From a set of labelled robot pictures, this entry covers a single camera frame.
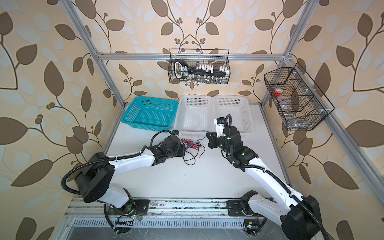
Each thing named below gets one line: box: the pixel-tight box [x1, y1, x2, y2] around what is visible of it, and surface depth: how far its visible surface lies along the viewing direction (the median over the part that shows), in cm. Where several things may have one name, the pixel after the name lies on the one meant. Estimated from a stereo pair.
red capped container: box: [273, 87, 284, 96], surface depth 84 cm
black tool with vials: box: [173, 59, 230, 79], surface depth 84 cm
